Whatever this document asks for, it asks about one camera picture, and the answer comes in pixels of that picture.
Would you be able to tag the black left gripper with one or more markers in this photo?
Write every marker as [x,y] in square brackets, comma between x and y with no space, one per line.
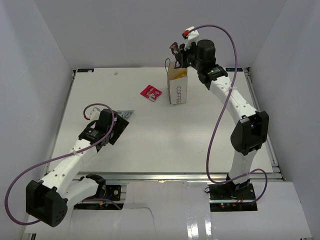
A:
[120,124]

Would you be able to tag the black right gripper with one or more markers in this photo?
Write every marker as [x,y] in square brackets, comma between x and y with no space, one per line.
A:
[182,56]

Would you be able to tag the brown chocolate bar wrapper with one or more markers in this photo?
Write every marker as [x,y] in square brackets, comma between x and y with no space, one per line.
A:
[174,47]

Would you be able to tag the silver grey snack packet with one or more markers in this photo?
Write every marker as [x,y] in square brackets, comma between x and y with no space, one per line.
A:
[125,114]

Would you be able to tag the yellow M&M's packet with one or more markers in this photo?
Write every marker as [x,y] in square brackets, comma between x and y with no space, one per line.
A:
[181,74]

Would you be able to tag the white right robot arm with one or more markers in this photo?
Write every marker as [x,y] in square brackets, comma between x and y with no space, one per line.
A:
[251,125]

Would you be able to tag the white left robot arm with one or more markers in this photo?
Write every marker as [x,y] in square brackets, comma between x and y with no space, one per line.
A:
[49,199]

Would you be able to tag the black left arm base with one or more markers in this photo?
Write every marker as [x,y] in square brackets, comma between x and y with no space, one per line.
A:
[93,188]

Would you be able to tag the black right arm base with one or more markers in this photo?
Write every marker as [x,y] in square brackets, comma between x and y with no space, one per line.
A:
[222,200]

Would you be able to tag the white paper coffee bag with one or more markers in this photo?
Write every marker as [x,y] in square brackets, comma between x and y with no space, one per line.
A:
[177,88]

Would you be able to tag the red snack packet far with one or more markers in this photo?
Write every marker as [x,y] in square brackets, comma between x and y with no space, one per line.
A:
[151,93]

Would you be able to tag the black corner label right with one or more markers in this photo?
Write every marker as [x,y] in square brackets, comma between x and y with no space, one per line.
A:
[230,69]

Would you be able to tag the black corner label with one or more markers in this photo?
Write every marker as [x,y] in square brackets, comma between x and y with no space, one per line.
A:
[230,69]
[85,70]

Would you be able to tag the black corner label left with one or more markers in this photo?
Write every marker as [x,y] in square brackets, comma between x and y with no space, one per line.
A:
[85,70]

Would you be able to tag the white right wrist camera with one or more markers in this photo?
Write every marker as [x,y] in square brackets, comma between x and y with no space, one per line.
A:
[191,35]

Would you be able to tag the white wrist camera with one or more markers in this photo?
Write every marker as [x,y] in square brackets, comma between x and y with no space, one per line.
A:
[191,35]
[93,115]

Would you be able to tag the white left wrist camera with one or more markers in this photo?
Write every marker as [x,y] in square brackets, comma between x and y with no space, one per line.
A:
[93,115]

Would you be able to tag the aluminium table edge rail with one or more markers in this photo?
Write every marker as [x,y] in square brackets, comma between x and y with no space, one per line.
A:
[162,141]

